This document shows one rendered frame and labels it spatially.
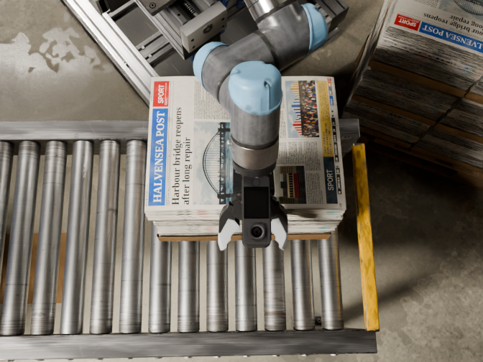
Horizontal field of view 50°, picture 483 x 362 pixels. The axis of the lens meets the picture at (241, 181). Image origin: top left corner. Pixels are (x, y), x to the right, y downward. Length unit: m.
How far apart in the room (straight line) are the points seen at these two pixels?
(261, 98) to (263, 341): 0.62
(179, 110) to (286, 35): 0.29
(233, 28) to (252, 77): 1.35
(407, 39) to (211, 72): 0.75
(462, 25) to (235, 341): 0.96
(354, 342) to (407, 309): 0.89
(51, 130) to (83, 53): 1.05
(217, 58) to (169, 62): 1.20
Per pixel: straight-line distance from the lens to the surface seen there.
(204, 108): 1.02
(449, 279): 2.15
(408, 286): 2.09
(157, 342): 1.19
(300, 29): 0.85
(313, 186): 0.96
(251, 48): 0.82
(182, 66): 2.00
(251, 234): 0.80
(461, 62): 1.49
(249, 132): 0.75
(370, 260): 1.20
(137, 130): 1.27
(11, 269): 1.28
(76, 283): 1.23
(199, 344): 1.18
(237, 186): 0.86
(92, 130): 1.30
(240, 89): 0.72
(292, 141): 0.99
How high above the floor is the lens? 1.97
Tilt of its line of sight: 75 degrees down
